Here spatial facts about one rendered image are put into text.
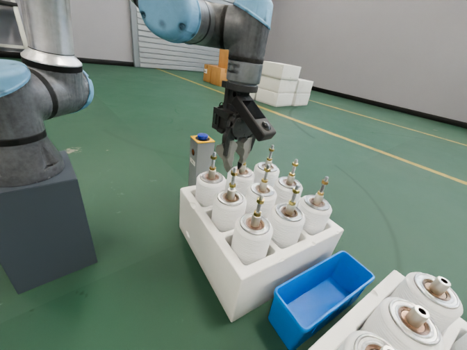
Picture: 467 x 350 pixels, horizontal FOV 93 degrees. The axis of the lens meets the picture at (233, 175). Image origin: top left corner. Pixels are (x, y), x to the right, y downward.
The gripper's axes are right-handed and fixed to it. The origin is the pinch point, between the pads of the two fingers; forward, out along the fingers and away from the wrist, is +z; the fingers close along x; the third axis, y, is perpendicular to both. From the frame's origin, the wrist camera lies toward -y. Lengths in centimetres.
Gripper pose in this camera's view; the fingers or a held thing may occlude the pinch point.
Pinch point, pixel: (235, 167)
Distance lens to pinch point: 57.4
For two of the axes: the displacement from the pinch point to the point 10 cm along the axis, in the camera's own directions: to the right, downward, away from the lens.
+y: -6.3, -4.6, 6.3
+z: -1.4, 8.6, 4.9
